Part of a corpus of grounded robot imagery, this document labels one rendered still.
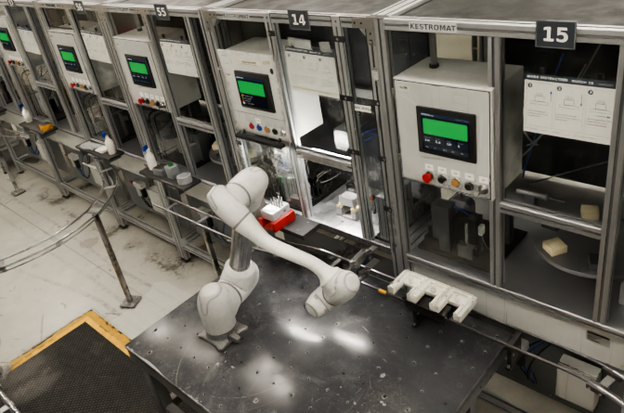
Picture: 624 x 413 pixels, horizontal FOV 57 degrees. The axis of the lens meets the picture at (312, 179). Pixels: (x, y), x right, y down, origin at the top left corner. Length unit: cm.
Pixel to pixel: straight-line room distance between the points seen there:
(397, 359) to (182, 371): 97
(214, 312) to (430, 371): 99
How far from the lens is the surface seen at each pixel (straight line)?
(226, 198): 234
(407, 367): 257
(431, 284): 266
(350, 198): 302
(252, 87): 292
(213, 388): 268
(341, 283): 221
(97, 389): 395
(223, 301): 272
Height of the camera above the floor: 258
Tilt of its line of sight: 29 degrees down
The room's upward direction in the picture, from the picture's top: 10 degrees counter-clockwise
